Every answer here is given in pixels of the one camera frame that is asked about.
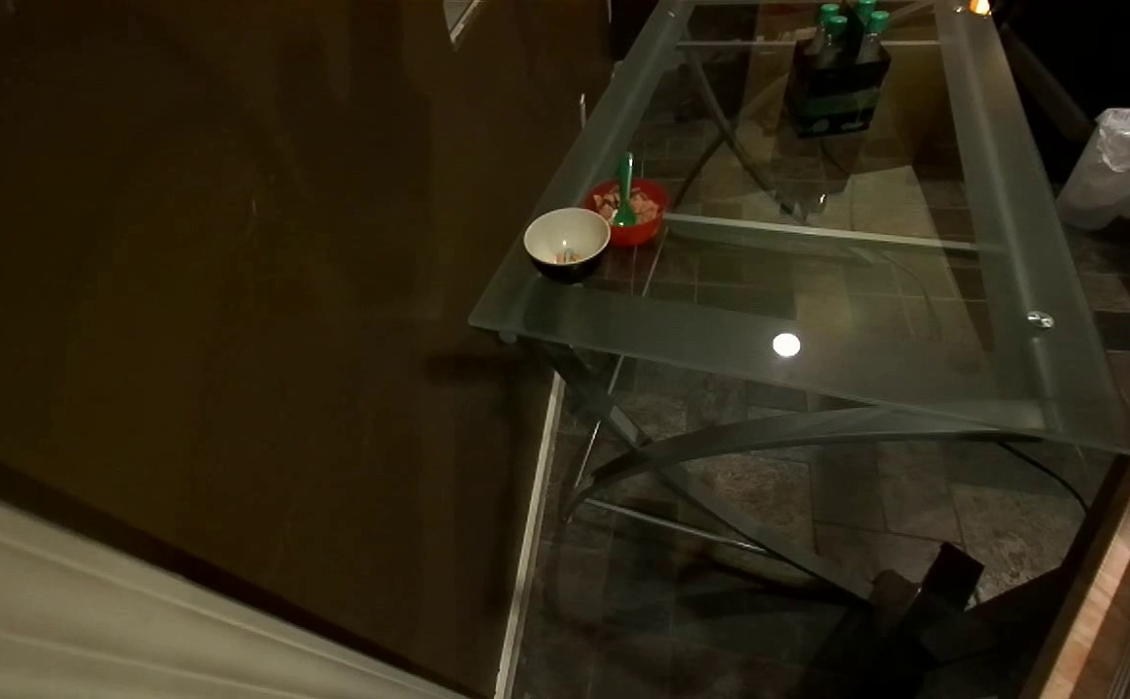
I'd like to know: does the glass table top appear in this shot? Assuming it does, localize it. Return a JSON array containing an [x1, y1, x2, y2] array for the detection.
[[472, 0, 1130, 451]]

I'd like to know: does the curved metal table frame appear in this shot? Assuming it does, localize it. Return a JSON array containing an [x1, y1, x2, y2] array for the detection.
[[566, 362, 1107, 601]]

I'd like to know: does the white ceramic bowl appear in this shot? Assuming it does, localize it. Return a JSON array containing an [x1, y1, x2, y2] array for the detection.
[[519, 205, 609, 281]]

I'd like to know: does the white plastic trash bag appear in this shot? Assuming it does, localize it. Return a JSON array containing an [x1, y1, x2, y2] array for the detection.
[[1057, 111, 1130, 228]]

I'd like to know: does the red bowl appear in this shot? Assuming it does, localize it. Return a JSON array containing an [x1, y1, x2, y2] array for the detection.
[[585, 180, 669, 248]]

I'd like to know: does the green spoon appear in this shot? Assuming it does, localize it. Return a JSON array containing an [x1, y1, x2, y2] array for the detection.
[[612, 151, 636, 228]]

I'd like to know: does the white panel lower left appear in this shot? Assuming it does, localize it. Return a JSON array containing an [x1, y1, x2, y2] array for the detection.
[[0, 505, 460, 699]]

